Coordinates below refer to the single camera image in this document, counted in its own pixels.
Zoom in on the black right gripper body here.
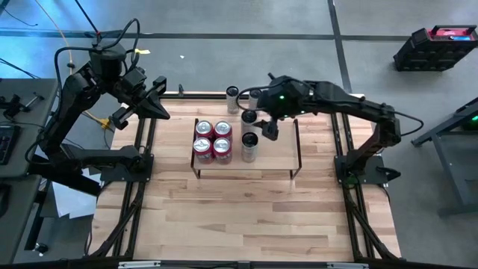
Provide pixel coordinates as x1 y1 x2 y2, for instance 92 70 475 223
257 73 311 142

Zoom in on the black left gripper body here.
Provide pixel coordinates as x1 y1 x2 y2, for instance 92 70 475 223
111 69 168 130

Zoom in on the red Fanta soda can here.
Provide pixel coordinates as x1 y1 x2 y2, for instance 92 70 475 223
191 136 214 164
194 119 214 140
211 136 232 165
213 119 234 143

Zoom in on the wooden shelf with black legs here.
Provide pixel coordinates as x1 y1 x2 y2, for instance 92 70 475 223
188 117 302 180

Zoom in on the black support beam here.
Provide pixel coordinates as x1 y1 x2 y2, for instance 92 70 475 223
28 154 102 198

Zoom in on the white sheet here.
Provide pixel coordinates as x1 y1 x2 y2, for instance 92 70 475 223
51 167 102 220

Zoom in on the grey desk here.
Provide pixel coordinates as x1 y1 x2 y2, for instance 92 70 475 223
0 78 61 179
0 174 43 265

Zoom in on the black tripod stand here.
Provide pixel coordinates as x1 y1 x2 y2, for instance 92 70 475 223
73 0 125 49

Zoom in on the black floor tape strip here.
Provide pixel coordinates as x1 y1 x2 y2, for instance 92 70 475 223
326 0 353 94

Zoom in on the black keyboard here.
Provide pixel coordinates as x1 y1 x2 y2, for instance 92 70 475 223
0 124 20 167

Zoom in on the grey metal strip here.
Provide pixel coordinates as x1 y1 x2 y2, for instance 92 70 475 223
117 261 162 269
326 262 370 269

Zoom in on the black and red tool case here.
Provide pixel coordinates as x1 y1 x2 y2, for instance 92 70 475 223
392 24 478 72

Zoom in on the grey metal cart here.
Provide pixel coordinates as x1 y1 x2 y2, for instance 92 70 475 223
410 96 478 220

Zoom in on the black aluminium table frame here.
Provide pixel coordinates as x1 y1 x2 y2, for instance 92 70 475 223
84 90 403 269

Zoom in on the yellow extension cable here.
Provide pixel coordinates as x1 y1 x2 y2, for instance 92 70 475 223
35 0 108 126

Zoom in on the black clamp mount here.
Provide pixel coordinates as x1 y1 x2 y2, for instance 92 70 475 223
0 93 45 118

